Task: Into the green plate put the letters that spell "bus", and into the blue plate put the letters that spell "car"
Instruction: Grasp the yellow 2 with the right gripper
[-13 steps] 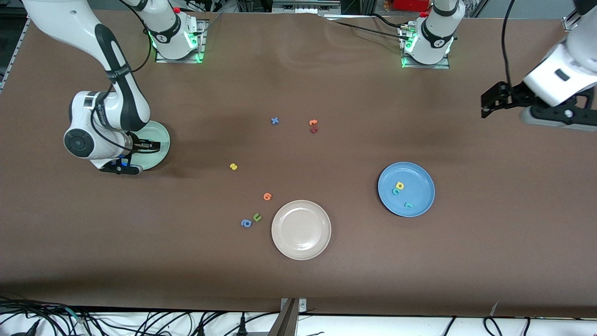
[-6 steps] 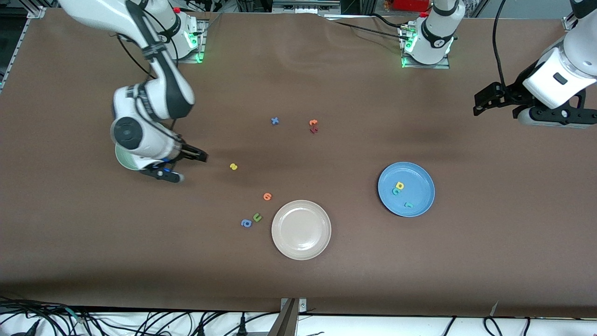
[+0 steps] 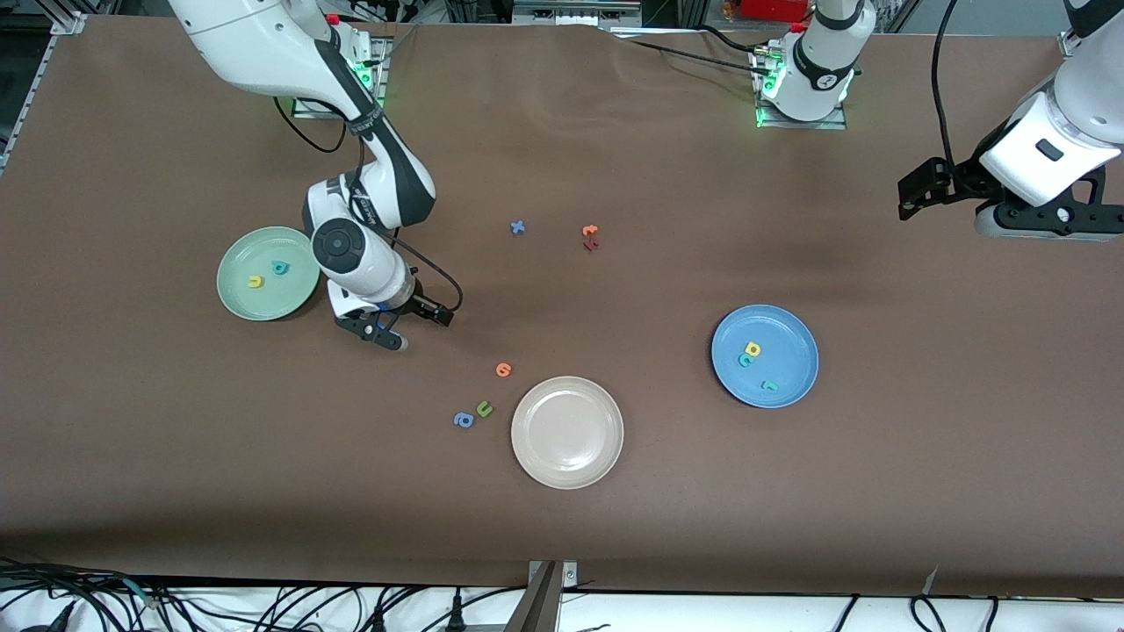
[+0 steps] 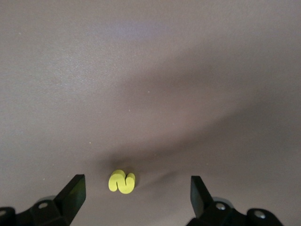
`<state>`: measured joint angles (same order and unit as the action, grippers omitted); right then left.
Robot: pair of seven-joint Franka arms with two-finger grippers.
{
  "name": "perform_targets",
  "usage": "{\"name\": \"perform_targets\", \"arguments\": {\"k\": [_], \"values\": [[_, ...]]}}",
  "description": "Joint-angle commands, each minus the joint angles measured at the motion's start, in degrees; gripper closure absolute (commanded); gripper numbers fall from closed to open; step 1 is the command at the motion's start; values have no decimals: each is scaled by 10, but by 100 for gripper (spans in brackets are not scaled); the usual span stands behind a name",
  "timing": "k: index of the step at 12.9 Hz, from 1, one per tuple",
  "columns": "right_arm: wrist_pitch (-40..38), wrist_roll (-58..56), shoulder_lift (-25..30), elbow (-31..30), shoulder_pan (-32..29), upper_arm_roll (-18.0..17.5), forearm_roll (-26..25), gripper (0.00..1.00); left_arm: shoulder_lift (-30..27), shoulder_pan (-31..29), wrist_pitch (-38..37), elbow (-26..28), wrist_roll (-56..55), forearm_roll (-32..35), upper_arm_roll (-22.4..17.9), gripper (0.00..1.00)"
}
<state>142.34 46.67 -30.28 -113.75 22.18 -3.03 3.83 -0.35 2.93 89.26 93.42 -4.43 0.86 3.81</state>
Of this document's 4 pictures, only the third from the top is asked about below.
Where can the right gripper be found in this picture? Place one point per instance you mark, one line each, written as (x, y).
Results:
(421, 305)

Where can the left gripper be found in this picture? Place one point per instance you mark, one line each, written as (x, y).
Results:
(963, 177)

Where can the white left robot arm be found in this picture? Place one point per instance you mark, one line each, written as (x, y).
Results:
(821, 61)

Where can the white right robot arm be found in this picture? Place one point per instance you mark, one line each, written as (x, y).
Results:
(255, 35)

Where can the blue letter a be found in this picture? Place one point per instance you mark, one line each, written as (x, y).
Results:
(458, 421)

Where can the beige plate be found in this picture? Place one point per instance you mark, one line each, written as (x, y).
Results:
(566, 432)

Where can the green plate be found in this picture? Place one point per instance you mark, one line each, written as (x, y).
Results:
(255, 250)

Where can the blue plate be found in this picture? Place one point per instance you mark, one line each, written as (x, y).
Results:
(773, 333)

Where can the red background object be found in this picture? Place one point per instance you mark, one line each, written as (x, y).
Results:
(773, 9)

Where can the brown table cover sheet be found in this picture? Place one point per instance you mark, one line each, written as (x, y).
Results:
(878, 483)

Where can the white paper tag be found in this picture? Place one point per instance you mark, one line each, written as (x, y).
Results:
(932, 579)

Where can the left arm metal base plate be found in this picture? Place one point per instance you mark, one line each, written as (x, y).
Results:
(781, 125)

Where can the aluminium corner bracket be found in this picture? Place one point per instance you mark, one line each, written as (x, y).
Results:
(68, 24)
(1066, 44)

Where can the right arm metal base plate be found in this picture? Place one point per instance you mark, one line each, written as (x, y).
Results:
(379, 79)

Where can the metal clamp bracket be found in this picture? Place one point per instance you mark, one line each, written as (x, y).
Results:
(551, 575)

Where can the aluminium frame bar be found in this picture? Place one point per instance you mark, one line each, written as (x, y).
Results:
(571, 10)

